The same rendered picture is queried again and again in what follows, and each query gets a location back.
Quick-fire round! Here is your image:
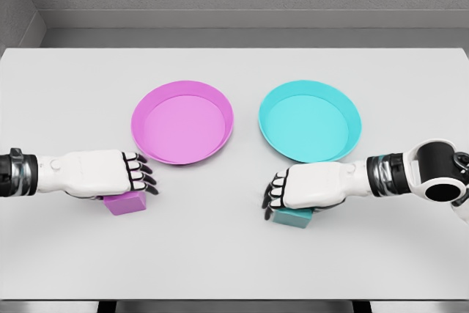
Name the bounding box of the pink plate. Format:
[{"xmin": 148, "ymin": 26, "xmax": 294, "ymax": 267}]
[{"xmin": 130, "ymin": 79, "xmax": 235, "ymax": 166}]

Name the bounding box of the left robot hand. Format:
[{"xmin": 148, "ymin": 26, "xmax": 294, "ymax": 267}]
[{"xmin": 64, "ymin": 149, "xmax": 160, "ymax": 202}]

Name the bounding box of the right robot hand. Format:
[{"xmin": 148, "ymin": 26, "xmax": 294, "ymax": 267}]
[{"xmin": 262, "ymin": 164, "xmax": 349, "ymax": 221}]

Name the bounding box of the cyan plate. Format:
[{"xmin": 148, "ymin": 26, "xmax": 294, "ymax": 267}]
[{"xmin": 258, "ymin": 79, "xmax": 362, "ymax": 164}]

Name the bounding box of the teal block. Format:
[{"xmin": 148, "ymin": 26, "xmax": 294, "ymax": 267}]
[{"xmin": 272, "ymin": 207, "xmax": 314, "ymax": 230}]

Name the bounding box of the pink block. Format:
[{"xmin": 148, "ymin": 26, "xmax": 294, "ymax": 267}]
[{"xmin": 103, "ymin": 191, "xmax": 148, "ymax": 216}]

